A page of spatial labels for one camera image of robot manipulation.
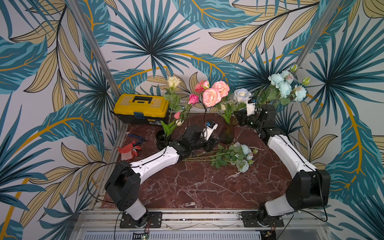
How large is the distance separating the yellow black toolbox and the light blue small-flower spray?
37 cm

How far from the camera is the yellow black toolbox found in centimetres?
100

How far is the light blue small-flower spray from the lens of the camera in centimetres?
90
